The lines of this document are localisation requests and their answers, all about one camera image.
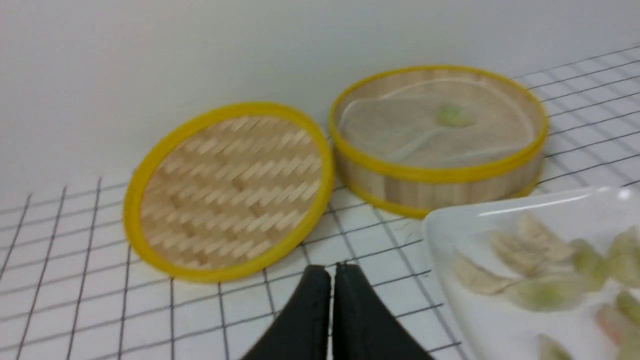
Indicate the green dumpling bottom edge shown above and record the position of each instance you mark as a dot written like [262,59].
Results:
[629,349]

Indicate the yellow-rimmed bamboo steamer basket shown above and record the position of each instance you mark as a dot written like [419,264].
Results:
[414,192]

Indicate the white dumpling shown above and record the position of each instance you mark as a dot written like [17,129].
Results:
[478,279]
[531,248]

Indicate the woven bamboo steamer lid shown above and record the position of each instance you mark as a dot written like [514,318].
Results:
[229,193]

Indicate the green dumpling in steamer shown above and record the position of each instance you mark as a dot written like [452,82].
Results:
[454,116]

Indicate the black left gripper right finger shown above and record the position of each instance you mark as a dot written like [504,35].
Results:
[363,328]

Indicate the white square plate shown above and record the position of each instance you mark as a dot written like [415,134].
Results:
[492,327]

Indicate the white grid tablecloth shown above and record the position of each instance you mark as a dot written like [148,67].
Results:
[72,289]

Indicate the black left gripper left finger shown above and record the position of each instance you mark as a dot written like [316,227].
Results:
[301,330]

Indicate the pink dumpling front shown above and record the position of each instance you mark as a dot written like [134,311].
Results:
[617,327]

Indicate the white steamer liner paper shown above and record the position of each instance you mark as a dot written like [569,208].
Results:
[400,127]

